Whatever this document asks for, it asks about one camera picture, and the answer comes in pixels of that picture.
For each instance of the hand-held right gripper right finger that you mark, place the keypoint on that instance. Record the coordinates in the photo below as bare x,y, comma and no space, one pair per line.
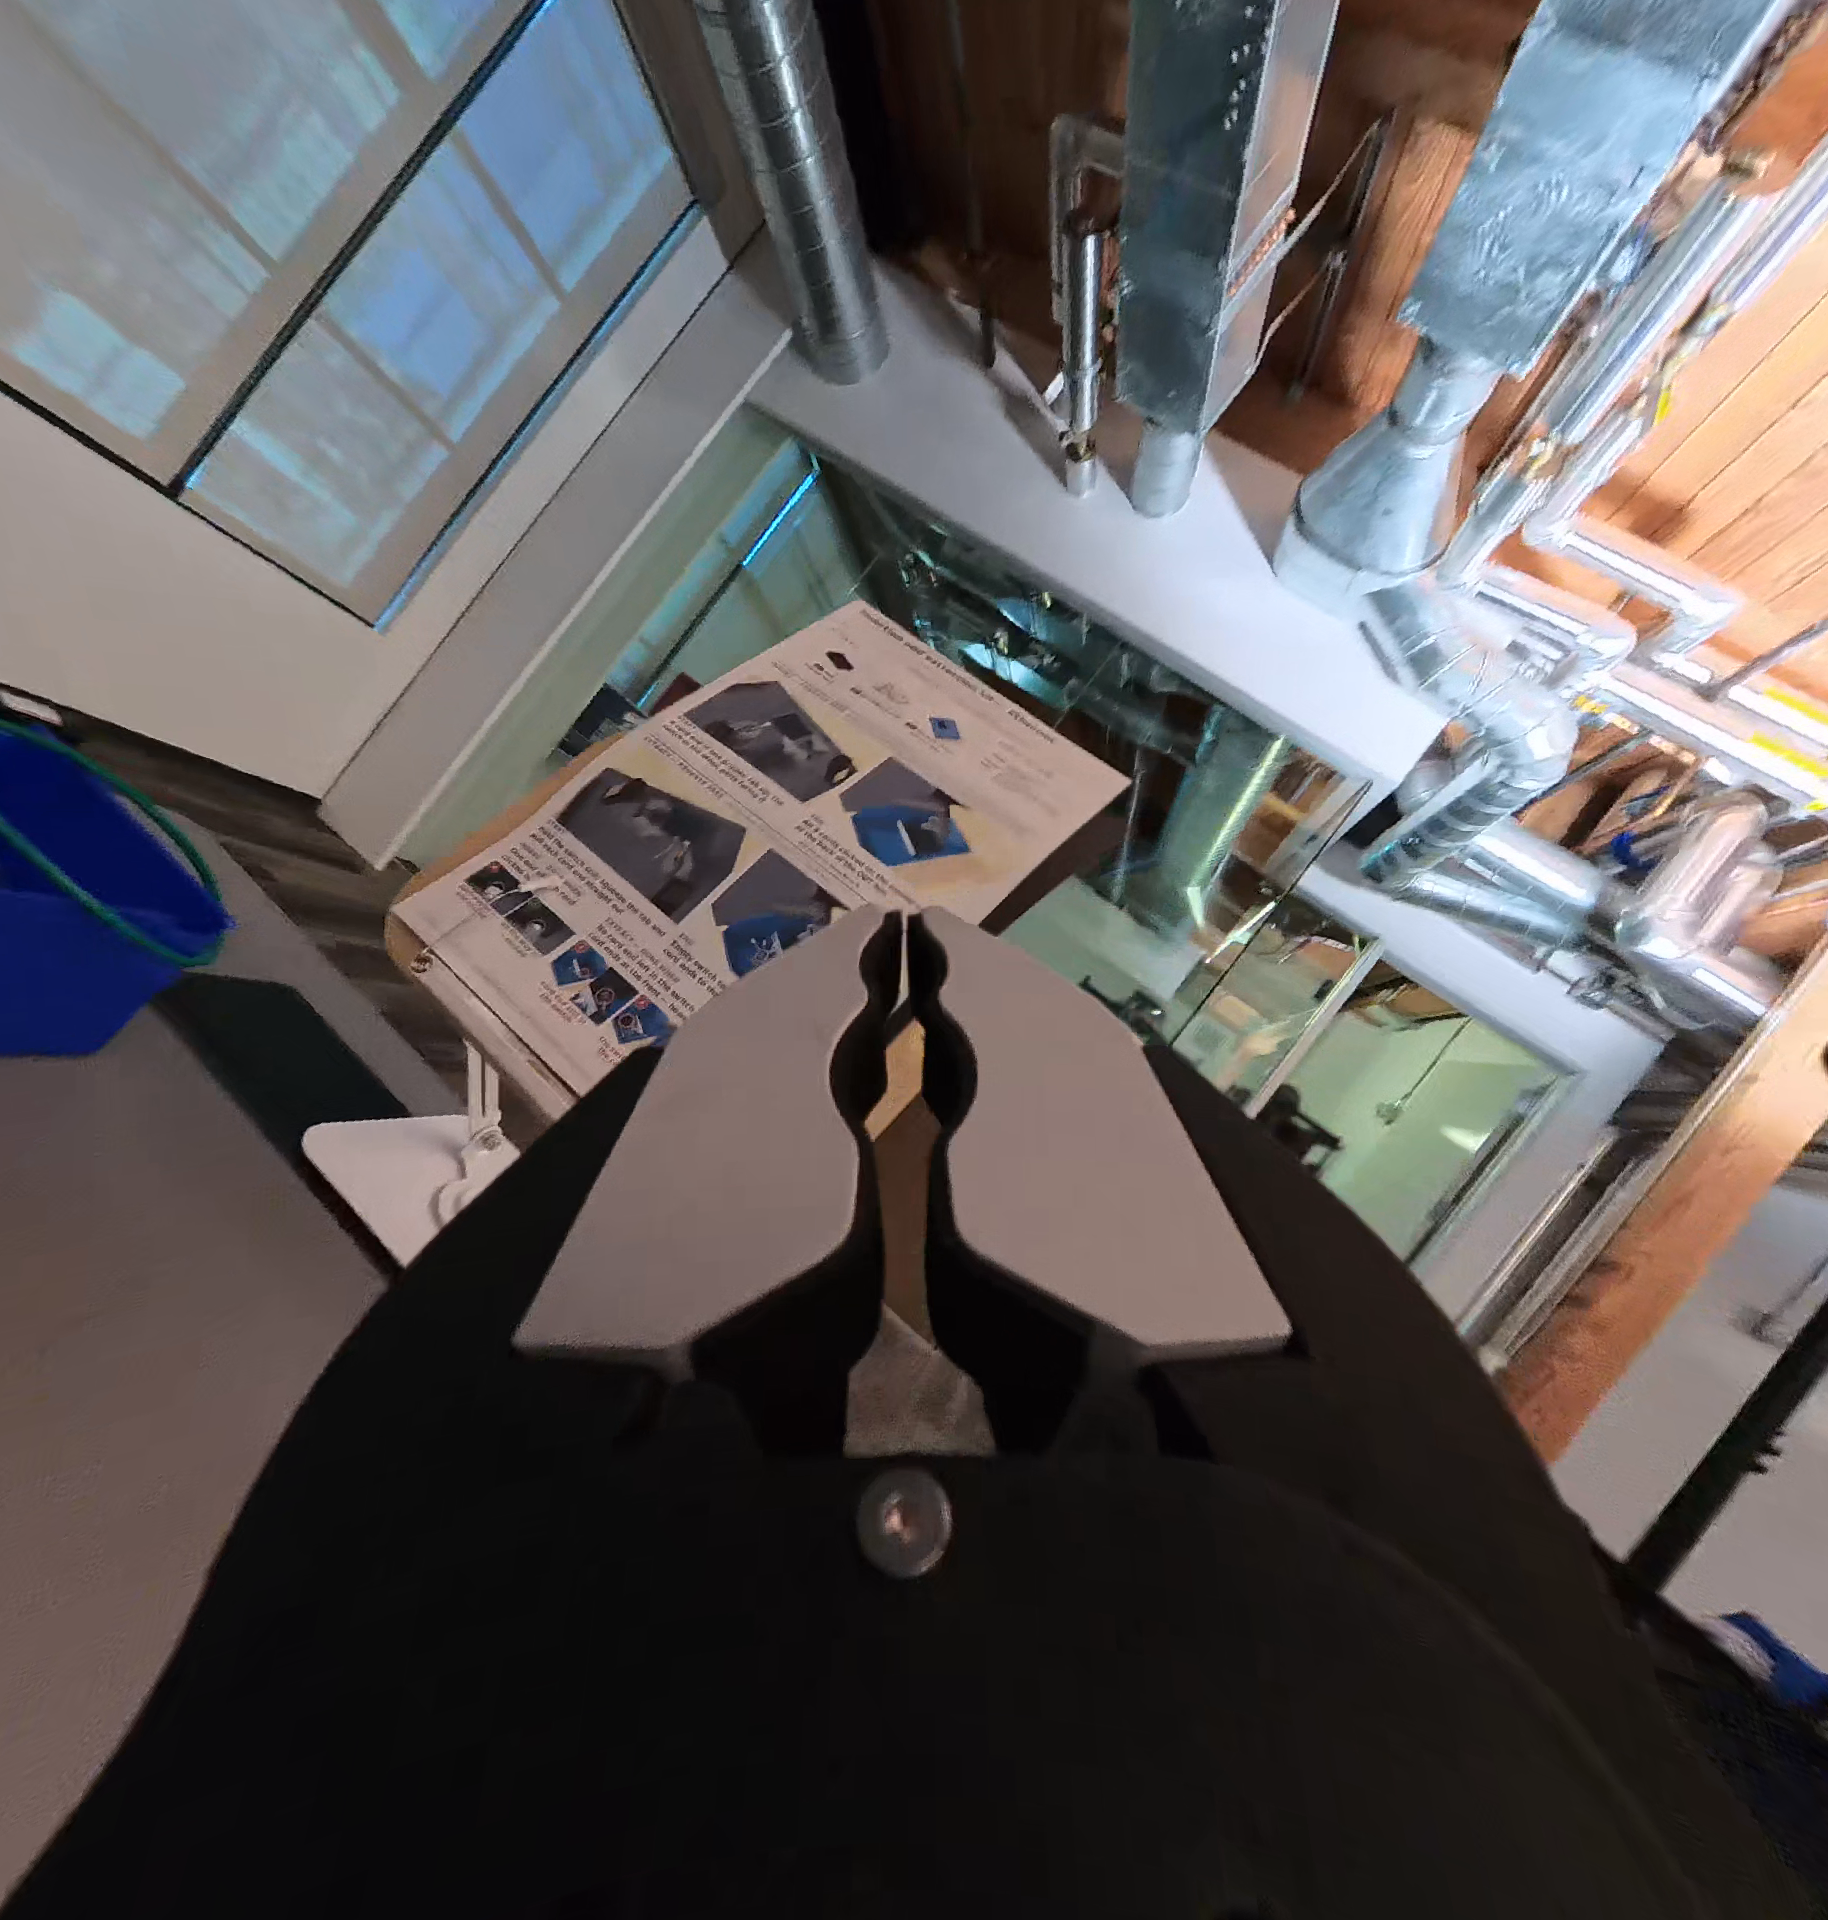
1109,1183

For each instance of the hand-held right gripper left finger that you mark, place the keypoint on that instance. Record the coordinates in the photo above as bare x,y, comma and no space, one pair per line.
701,1183

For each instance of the blue plastic bin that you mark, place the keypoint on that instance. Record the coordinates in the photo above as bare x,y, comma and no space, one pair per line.
41,960

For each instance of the black desk mat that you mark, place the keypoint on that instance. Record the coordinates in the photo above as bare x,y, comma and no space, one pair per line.
283,1063

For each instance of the wooden pillar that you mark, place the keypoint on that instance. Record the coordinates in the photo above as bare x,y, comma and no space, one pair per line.
1679,1203

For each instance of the black panel stand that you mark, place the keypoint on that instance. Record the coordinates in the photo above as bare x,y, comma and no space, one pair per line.
1754,1439

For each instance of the metal pipe fitting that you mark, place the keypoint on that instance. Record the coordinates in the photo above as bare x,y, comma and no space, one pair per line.
1080,331

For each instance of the window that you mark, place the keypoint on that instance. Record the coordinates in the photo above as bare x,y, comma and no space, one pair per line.
254,225

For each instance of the large rectangular metal duct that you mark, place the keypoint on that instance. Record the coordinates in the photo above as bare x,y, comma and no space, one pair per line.
1208,225

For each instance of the round metal duct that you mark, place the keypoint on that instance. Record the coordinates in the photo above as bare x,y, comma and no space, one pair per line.
805,182

